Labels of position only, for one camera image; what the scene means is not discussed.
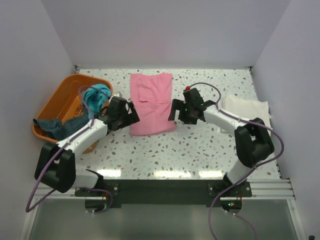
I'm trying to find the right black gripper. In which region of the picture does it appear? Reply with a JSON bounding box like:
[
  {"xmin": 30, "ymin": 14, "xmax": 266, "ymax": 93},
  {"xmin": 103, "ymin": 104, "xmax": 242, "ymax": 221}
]
[{"xmin": 168, "ymin": 99, "xmax": 197, "ymax": 126}]

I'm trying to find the pink t shirt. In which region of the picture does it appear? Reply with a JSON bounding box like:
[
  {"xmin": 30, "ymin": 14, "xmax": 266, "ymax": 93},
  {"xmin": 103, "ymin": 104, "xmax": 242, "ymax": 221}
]
[{"xmin": 130, "ymin": 72, "xmax": 176, "ymax": 136}]

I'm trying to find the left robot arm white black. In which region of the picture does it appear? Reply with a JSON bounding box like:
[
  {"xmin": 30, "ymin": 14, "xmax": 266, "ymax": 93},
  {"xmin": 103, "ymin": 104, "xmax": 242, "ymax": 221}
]
[{"xmin": 34, "ymin": 96, "xmax": 140, "ymax": 196}]

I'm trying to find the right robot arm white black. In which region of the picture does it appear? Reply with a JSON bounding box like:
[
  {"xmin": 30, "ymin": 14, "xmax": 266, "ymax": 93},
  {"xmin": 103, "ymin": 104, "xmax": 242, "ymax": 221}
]
[{"xmin": 168, "ymin": 87, "xmax": 275, "ymax": 197}]

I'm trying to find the turquoise t shirt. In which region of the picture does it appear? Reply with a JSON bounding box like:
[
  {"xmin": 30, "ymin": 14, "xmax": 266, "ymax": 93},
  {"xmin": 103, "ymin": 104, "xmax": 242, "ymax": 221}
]
[{"xmin": 81, "ymin": 83, "xmax": 112, "ymax": 115}]

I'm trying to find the orange plastic laundry basket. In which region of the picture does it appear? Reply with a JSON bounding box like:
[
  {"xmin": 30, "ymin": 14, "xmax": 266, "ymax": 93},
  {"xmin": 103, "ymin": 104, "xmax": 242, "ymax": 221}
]
[{"xmin": 32, "ymin": 74, "xmax": 113, "ymax": 143}]

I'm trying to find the folded white t shirt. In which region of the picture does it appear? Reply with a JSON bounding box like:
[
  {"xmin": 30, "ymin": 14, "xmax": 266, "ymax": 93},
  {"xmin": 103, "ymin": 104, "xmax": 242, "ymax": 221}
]
[{"xmin": 222, "ymin": 95, "xmax": 272, "ymax": 128}]

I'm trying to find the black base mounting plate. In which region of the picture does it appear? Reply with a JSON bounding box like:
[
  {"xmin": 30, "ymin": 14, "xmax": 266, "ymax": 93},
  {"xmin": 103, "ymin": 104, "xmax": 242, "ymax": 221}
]
[{"xmin": 74, "ymin": 178, "xmax": 252, "ymax": 210}]

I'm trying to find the dark teal t shirt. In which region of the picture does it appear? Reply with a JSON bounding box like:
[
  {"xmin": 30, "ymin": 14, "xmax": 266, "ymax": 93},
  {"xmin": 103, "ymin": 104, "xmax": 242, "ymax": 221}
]
[{"xmin": 33, "ymin": 114, "xmax": 89, "ymax": 141}]

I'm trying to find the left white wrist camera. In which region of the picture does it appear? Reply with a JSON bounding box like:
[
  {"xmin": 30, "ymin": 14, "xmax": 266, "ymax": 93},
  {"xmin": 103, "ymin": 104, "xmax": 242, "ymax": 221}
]
[{"xmin": 112, "ymin": 92, "xmax": 123, "ymax": 98}]

